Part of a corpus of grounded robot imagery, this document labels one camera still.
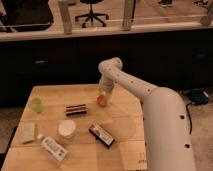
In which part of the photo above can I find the pale tissue packet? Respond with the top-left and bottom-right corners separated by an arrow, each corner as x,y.
21,123 -> 36,143

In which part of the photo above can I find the wooden table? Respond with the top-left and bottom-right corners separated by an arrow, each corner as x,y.
2,84 -> 147,171

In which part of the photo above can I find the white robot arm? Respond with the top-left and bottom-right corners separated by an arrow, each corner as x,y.
98,57 -> 196,171

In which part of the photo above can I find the clear plastic bottle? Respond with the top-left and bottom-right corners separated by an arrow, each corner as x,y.
37,134 -> 69,162

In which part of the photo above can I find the black power cable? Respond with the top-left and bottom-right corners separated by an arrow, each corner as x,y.
185,102 -> 195,135

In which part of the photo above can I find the black office chair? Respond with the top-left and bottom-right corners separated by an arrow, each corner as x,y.
75,0 -> 109,28

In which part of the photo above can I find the orange apple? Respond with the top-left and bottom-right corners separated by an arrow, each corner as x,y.
97,95 -> 107,107

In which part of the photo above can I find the black red snack box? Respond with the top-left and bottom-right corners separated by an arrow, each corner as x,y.
89,122 -> 115,148

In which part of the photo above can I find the green plastic cup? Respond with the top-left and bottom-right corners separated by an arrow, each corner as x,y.
29,98 -> 44,113

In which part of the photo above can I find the white paper cup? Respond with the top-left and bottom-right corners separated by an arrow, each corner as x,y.
58,120 -> 76,139

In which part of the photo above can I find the dark striped chocolate bar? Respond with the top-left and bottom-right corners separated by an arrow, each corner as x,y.
65,104 -> 87,116

